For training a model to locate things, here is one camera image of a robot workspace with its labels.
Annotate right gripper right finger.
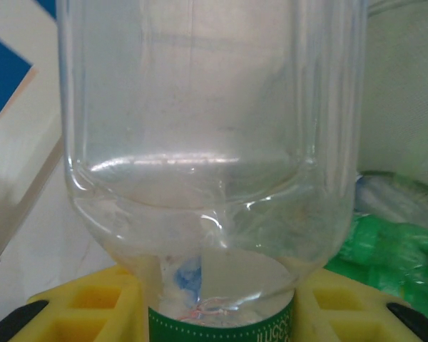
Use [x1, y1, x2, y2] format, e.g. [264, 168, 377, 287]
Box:
[292, 269, 428, 342]

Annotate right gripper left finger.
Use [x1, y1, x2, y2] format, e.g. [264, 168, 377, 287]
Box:
[0, 265, 150, 342]

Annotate green plastic bottle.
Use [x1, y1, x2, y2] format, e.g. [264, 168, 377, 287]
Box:
[324, 213, 428, 307]

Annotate clear bottle red blue label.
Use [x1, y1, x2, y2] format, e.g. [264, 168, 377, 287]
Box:
[355, 174, 428, 224]

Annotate clear bottle green white label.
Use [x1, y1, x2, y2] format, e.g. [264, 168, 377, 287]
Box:
[56, 0, 370, 342]

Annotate translucent green bin liner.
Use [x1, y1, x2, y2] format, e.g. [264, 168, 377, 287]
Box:
[356, 0, 428, 342]

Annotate grey translucent waste bin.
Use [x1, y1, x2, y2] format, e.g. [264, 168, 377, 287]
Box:
[356, 0, 428, 342]

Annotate aluminium corner post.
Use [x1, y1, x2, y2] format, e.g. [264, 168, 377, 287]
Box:
[0, 137, 64, 281]

